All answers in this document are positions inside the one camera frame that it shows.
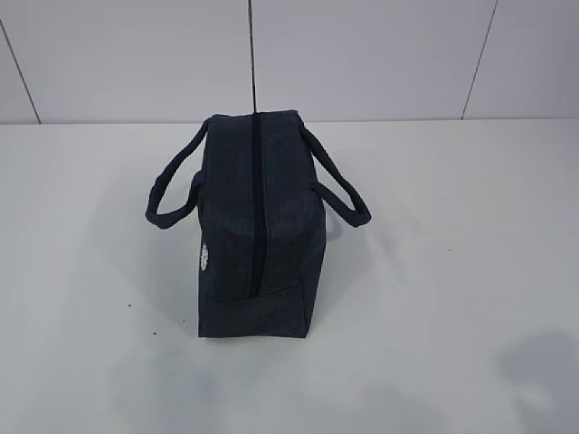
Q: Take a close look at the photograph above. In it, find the dark blue lunch bag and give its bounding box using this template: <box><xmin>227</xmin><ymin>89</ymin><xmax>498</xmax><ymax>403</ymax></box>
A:
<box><xmin>145</xmin><ymin>110</ymin><xmax>371</xmax><ymax>338</ymax></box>

